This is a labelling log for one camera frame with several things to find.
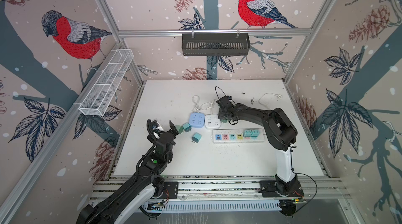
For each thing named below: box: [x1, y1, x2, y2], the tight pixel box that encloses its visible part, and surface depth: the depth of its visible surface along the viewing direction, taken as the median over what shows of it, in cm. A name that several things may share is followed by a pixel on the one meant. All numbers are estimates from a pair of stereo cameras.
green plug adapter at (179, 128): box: [175, 124, 184, 134], surface depth 94 cm
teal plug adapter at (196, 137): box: [191, 132, 203, 144], surface depth 92 cm
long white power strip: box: [210, 128, 266, 144], surface depth 90 cm
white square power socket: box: [204, 114, 221, 130], surface depth 97 cm
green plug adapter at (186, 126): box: [182, 122, 193, 133], surface depth 96 cm
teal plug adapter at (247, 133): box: [242, 129, 252, 138], surface depth 87 cm
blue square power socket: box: [188, 112, 205, 129], surface depth 97 cm
